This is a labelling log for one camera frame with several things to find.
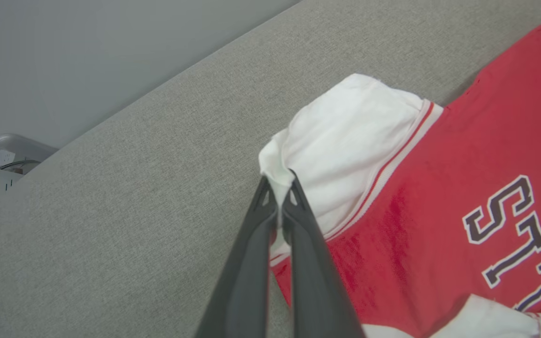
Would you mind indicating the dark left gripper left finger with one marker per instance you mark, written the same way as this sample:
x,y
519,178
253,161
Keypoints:
x,y
242,281

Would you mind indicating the red and white jersey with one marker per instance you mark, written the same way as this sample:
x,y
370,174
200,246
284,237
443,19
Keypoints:
x,y
439,211

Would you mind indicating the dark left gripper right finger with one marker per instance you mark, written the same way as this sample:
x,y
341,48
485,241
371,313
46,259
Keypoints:
x,y
317,277

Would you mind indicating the grey fabric sofa cushion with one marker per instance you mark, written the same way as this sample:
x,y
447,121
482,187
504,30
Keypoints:
x,y
111,234

